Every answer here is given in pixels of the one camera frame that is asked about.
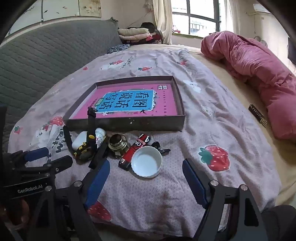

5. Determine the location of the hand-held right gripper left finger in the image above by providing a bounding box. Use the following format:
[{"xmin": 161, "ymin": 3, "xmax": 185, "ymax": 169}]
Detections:
[{"xmin": 30, "ymin": 159, "xmax": 111, "ymax": 241}]

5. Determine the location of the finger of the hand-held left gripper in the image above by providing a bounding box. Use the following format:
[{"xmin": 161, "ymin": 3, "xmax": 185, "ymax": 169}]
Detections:
[
  {"xmin": 43, "ymin": 155, "xmax": 73, "ymax": 174},
  {"xmin": 24, "ymin": 148, "xmax": 50, "ymax": 163}
]

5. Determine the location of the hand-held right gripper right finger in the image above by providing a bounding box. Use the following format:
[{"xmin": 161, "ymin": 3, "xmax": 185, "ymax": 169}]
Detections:
[{"xmin": 182, "ymin": 158, "xmax": 270, "ymax": 241}]

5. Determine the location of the black and yellow digital watch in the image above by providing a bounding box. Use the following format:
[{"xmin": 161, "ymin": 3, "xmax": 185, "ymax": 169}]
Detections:
[{"xmin": 63, "ymin": 107, "xmax": 99, "ymax": 161}]

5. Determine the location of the white earbuds case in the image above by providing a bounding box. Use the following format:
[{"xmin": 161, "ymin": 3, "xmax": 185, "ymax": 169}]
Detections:
[{"xmin": 72, "ymin": 131, "xmax": 88, "ymax": 151}]

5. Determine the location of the red and black marker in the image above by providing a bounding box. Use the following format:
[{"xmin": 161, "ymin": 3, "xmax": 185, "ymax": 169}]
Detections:
[{"xmin": 118, "ymin": 134, "xmax": 152, "ymax": 171}]

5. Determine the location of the gold capped glass bottle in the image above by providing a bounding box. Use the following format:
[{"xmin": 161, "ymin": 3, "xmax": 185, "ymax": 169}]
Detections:
[{"xmin": 108, "ymin": 134, "xmax": 128, "ymax": 159}]

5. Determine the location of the white pill bottle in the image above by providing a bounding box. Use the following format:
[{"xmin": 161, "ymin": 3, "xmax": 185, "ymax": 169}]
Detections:
[{"xmin": 95, "ymin": 128, "xmax": 106, "ymax": 147}]

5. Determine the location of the white plastic lid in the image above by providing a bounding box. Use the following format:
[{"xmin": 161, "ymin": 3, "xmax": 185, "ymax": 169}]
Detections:
[{"xmin": 131, "ymin": 146, "xmax": 163, "ymax": 179}]

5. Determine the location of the black carabiner clip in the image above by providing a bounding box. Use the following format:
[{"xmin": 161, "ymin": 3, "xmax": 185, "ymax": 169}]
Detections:
[{"xmin": 151, "ymin": 141, "xmax": 171, "ymax": 155}]

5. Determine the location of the shallow grey cardboard box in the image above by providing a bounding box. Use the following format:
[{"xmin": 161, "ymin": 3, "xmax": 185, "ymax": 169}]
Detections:
[{"xmin": 63, "ymin": 76, "xmax": 186, "ymax": 132}]

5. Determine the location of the person's left hand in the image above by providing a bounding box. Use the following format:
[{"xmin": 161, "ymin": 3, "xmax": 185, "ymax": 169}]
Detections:
[{"xmin": 0, "ymin": 199, "xmax": 31, "ymax": 232}]

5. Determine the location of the pink strawberry printed blanket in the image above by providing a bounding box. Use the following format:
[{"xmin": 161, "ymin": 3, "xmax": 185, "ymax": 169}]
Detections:
[{"xmin": 8, "ymin": 49, "xmax": 281, "ymax": 239}]

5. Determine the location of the pink book with blue title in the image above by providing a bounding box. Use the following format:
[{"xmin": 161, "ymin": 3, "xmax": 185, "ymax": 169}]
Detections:
[{"xmin": 69, "ymin": 87, "xmax": 178, "ymax": 119}]

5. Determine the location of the grey quilted headboard cover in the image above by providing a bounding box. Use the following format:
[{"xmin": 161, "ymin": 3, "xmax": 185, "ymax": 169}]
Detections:
[{"xmin": 0, "ymin": 19, "xmax": 123, "ymax": 149}]

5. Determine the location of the beige bed sheet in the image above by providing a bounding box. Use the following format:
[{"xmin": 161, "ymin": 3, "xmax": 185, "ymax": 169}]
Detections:
[{"xmin": 129, "ymin": 44, "xmax": 296, "ymax": 204}]

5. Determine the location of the dark patterned cloth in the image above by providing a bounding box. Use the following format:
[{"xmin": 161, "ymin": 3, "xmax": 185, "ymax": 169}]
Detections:
[{"xmin": 107, "ymin": 44, "xmax": 131, "ymax": 54}]

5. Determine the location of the pink quilt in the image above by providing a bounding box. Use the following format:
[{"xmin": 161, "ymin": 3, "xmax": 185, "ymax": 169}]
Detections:
[{"xmin": 201, "ymin": 31, "xmax": 296, "ymax": 139}]

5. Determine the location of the red patterned garment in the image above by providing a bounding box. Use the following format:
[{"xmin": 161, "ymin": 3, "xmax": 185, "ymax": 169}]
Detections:
[{"xmin": 129, "ymin": 35, "xmax": 166, "ymax": 45}]

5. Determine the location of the black garment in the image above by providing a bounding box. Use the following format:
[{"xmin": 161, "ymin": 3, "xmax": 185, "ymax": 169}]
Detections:
[{"xmin": 141, "ymin": 22, "xmax": 158, "ymax": 33}]

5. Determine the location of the cream curtain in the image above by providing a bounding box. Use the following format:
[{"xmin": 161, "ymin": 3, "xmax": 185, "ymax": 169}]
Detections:
[
  {"xmin": 153, "ymin": 0, "xmax": 173, "ymax": 45},
  {"xmin": 225, "ymin": 0, "xmax": 234, "ymax": 33}
]

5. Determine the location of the window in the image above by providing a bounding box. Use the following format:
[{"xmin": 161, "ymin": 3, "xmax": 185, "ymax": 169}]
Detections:
[{"xmin": 171, "ymin": 0, "xmax": 232, "ymax": 37}]

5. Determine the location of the floral wall painting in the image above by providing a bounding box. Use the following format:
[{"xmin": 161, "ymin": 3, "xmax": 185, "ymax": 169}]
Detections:
[{"xmin": 5, "ymin": 0, "xmax": 102, "ymax": 37}]

